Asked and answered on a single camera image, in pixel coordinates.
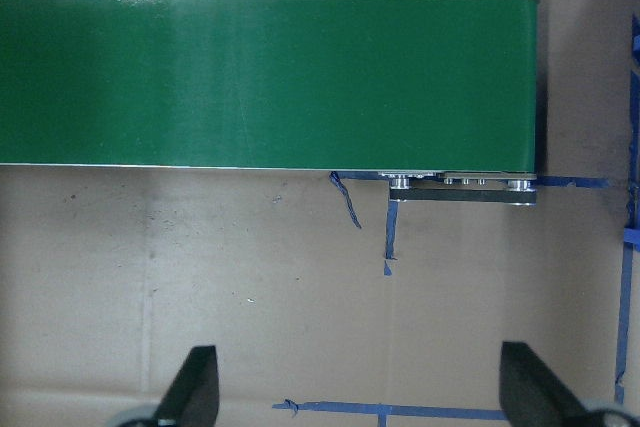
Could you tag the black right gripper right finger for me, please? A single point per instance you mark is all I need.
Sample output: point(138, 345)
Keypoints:
point(530, 394)

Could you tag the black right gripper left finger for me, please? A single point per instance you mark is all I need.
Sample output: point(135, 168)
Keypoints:
point(193, 398)

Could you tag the green conveyor belt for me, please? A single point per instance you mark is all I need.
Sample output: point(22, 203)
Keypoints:
point(438, 96)

